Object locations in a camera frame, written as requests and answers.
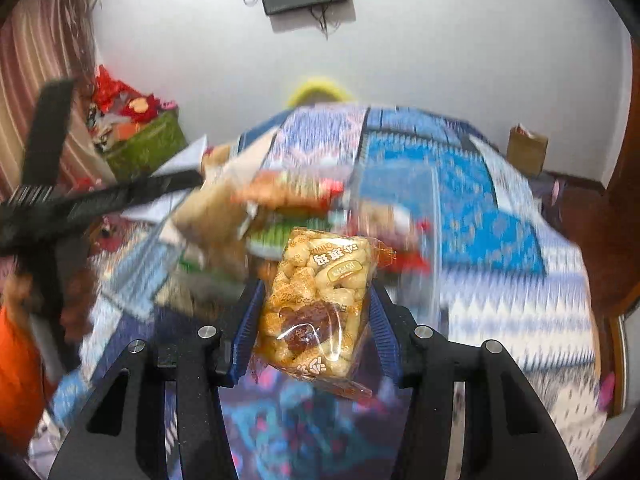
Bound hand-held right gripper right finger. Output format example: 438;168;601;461
372;285;573;480

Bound orange puffed snack packet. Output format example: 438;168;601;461
250;227;396;401

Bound pile of red decorations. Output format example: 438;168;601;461
90;65;178;146

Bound yellow round object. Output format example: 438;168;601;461
290;77;356;108

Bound printed patchwork blanket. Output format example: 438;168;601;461
30;102;601;480

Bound black hanging cables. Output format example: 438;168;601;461
310;2;341;38

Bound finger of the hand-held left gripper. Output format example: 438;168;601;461
17;79;76;192
65;169;207;227

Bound white paper bag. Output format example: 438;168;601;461
120;134;211;223

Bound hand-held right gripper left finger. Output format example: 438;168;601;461
47;280;267;480

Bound clear plastic container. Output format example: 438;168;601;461
160;160;443;331

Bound brown paper bag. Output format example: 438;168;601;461
507;125;548;177

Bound green packet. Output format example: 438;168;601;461
247;220;301;261

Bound striped brown curtain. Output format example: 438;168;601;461
0;0;116;206

